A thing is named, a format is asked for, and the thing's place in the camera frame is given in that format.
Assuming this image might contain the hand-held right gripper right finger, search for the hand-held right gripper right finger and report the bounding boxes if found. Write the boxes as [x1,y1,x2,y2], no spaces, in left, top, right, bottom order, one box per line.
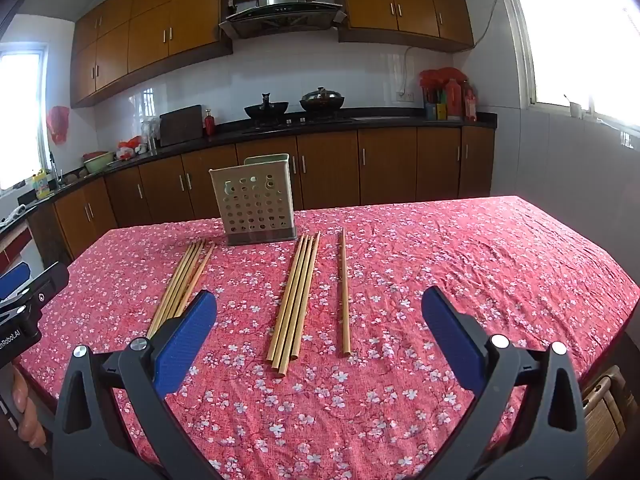
[421,286,591,480]

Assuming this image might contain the black open wok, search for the black open wok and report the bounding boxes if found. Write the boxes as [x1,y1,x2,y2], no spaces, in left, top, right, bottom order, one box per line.
[244,92,290,120]

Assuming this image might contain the beige perforated chopstick holder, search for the beige perforated chopstick holder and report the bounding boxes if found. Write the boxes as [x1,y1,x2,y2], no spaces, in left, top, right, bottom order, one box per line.
[208,153,298,246]

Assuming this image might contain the black lidded wok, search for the black lidded wok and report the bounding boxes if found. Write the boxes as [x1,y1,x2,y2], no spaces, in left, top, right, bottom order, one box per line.
[299,87,346,112]

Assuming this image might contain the dark cutting board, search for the dark cutting board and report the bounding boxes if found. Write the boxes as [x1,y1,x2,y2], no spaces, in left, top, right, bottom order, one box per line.
[159,105,203,147]

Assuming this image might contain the black gas stove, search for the black gas stove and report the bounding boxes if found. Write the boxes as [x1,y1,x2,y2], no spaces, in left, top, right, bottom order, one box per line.
[242,115,353,132]

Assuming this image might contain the red white plastic bag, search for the red white plastic bag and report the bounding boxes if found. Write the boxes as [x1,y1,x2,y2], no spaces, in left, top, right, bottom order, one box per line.
[116,136,147,160]

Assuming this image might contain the black kitchen countertop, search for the black kitchen countertop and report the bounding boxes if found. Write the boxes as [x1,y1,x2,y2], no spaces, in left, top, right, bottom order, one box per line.
[0,109,498,235]

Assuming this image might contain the person's left hand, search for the person's left hand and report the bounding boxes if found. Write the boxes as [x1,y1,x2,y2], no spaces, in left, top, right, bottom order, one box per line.
[10,365,47,449]

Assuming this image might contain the green basin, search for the green basin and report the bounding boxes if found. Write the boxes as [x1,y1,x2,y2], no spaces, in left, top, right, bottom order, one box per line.
[82,151,115,175]

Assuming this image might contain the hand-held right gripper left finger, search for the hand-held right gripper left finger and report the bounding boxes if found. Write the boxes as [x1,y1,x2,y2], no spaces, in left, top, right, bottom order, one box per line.
[52,289,236,480]

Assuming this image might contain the red floral tablecloth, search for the red floral tablecloth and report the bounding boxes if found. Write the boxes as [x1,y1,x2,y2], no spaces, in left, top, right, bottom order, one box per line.
[12,195,640,480]

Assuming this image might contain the brown base cabinets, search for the brown base cabinets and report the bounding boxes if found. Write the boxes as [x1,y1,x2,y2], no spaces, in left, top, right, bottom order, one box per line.
[25,125,496,262]

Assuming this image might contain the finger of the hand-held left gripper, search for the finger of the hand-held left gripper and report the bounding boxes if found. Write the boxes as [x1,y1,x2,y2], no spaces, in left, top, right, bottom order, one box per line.
[0,261,70,312]

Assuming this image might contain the metal faucet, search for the metal faucet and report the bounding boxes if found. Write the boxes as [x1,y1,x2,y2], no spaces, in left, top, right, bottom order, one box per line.
[48,152,64,191]

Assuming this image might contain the large bright window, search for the large bright window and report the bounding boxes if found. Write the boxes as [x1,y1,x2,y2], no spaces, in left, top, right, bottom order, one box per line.
[492,0,640,151]

